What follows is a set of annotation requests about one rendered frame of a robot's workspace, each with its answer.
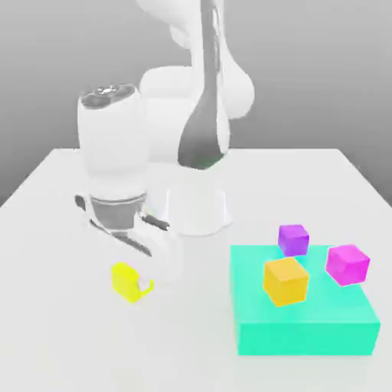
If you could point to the small purple cube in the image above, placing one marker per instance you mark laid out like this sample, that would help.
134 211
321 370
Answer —
293 240

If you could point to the small orange cube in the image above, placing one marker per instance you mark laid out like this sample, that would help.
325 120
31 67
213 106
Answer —
284 283

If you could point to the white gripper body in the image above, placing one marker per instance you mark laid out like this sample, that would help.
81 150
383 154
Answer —
159 260

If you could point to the large turquoise box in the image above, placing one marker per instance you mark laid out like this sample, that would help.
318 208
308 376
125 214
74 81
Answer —
306 330

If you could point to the small yellow cube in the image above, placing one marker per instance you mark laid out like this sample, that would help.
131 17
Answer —
124 281

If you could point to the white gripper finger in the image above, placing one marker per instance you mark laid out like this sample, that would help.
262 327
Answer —
146 283

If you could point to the small magenta cube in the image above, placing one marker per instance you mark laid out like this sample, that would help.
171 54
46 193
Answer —
347 265

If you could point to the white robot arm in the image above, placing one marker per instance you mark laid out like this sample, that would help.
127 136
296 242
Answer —
110 144

